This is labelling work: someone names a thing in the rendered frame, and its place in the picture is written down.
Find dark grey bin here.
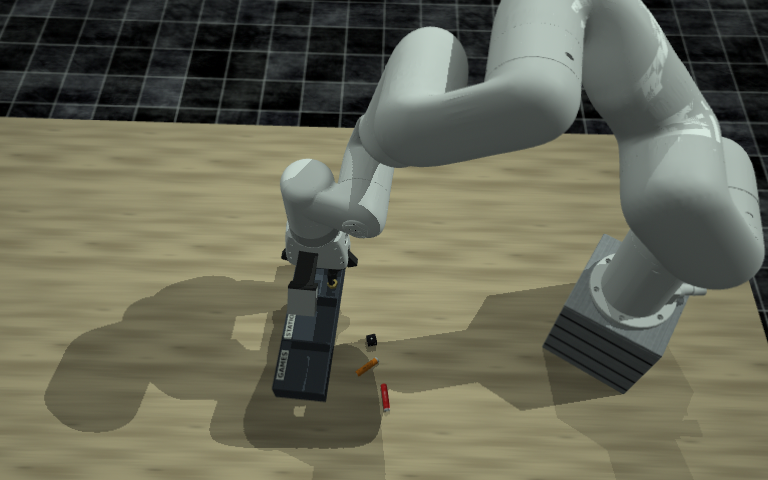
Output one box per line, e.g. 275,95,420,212
272,268,346,402

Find red battery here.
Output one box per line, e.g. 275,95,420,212
381,384,390,412

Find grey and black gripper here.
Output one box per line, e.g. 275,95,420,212
281,220,358,286

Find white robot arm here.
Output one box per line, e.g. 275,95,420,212
280,0,765,330

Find orange battery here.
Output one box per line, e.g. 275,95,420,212
355,357,379,377

